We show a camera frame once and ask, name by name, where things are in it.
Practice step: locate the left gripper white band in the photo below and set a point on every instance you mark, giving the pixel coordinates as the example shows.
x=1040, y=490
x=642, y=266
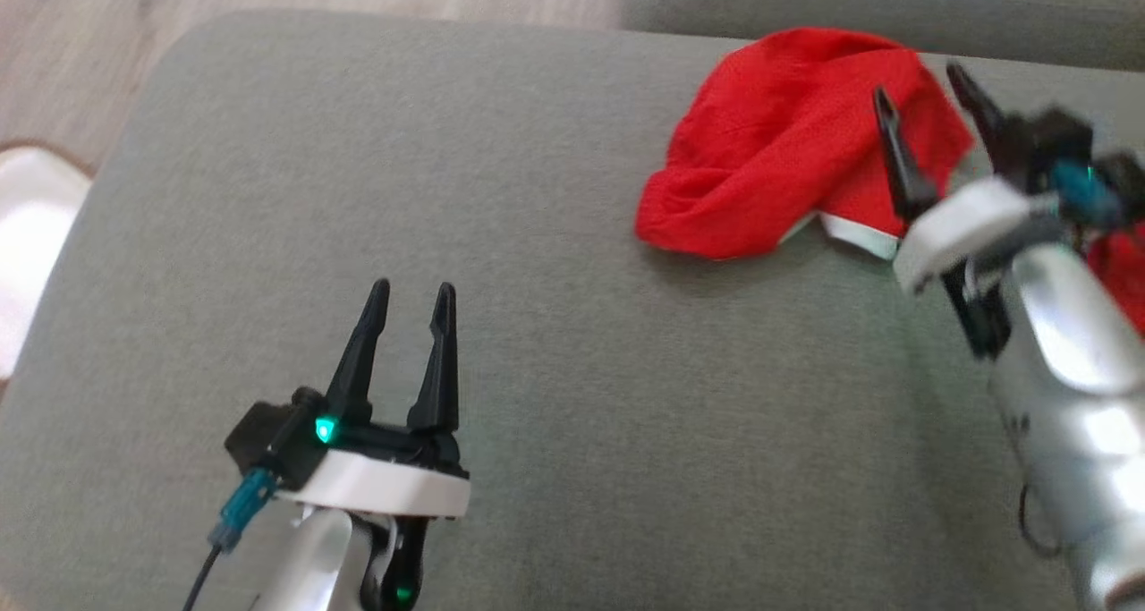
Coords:
x=385, y=490

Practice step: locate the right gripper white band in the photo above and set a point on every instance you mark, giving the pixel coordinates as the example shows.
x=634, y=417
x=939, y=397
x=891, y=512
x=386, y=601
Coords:
x=966, y=226

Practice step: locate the red shorts with white stripe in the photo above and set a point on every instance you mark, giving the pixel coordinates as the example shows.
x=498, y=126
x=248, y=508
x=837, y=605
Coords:
x=778, y=146

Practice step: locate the right robot arm silver white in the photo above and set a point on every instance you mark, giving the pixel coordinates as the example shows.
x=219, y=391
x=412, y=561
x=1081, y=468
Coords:
x=1064, y=396

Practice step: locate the large grey sofa seat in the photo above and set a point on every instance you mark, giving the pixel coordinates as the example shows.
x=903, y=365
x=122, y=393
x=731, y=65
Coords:
x=581, y=369

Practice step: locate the white rounded object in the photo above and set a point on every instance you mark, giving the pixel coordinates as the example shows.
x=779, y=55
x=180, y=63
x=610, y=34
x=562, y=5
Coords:
x=31, y=235

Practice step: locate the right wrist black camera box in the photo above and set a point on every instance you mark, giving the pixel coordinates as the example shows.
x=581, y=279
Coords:
x=1047, y=141

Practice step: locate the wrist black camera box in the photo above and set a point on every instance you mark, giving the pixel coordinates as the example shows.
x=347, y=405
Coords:
x=1047, y=141
x=268, y=437

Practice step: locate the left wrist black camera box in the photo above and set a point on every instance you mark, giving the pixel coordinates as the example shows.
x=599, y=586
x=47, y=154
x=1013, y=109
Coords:
x=268, y=437

